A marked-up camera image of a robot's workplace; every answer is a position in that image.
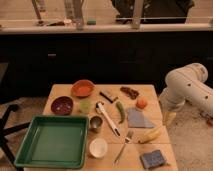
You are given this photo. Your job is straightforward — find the black brown block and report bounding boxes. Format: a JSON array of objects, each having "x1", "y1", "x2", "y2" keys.
[{"x1": 99, "y1": 91, "x2": 118, "y2": 103}]

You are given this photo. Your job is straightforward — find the green pepper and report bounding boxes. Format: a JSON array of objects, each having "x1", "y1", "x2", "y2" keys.
[{"x1": 116, "y1": 101, "x2": 125, "y2": 124}]

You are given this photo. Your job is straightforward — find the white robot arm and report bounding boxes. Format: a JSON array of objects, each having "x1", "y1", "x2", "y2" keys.
[{"x1": 159, "y1": 63, "x2": 213, "y2": 126}]

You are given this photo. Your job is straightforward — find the dark brown food piece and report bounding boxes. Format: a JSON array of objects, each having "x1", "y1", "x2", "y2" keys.
[{"x1": 120, "y1": 87, "x2": 139, "y2": 100}]

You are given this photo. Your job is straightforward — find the green plastic tray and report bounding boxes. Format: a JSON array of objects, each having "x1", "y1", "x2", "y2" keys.
[{"x1": 14, "y1": 115, "x2": 89, "y2": 169}]

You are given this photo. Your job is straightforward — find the small metal cup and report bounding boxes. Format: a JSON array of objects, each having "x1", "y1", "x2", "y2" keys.
[{"x1": 90, "y1": 116, "x2": 103, "y2": 133}]

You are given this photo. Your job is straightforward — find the grey blue towel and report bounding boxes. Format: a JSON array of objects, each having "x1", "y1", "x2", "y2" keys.
[{"x1": 127, "y1": 108, "x2": 155, "y2": 128}]

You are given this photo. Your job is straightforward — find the dark red bowl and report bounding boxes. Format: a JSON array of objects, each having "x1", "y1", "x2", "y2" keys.
[{"x1": 51, "y1": 96, "x2": 73, "y2": 115}]

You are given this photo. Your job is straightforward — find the person in dark clothes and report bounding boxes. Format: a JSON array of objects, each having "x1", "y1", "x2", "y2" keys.
[{"x1": 111, "y1": 0, "x2": 195, "y2": 24}]

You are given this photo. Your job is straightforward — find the metal fork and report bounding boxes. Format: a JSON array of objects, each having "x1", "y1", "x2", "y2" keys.
[{"x1": 113, "y1": 130, "x2": 134, "y2": 165}]

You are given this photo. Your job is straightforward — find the orange fruit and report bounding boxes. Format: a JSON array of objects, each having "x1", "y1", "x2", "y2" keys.
[{"x1": 136, "y1": 97, "x2": 148, "y2": 109}]

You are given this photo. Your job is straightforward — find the orange bowl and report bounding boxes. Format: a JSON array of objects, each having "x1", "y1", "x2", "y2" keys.
[{"x1": 71, "y1": 79, "x2": 94, "y2": 97}]

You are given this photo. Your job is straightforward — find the black office chair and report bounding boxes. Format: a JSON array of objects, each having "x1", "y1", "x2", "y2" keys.
[{"x1": 0, "y1": 104, "x2": 29, "y2": 164}]

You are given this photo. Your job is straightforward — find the blue sponge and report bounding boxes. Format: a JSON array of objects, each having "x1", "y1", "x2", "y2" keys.
[{"x1": 140, "y1": 150, "x2": 166, "y2": 169}]

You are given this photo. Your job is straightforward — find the green sponge on counter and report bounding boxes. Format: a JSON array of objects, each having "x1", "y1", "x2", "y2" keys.
[{"x1": 87, "y1": 19, "x2": 96, "y2": 25}]

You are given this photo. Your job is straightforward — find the yellow banana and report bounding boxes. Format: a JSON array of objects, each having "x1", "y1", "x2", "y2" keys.
[{"x1": 138, "y1": 129, "x2": 161, "y2": 144}]

